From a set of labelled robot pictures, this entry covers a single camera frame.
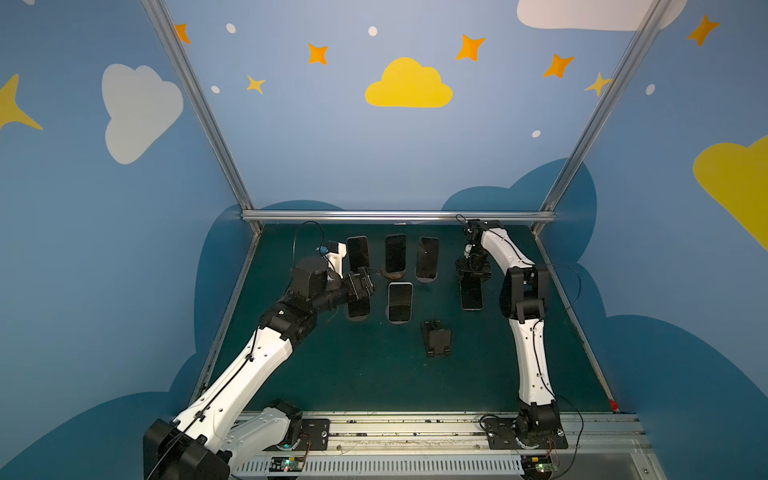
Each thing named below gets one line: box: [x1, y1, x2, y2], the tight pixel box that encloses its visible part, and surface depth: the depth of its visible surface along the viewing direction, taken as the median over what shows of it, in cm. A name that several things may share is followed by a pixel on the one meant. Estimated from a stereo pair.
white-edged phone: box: [386, 282, 414, 324], surface depth 92 cm
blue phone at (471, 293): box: [459, 276, 484, 311], surface depth 103 cm
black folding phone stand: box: [421, 319, 453, 358], surface depth 88 cm
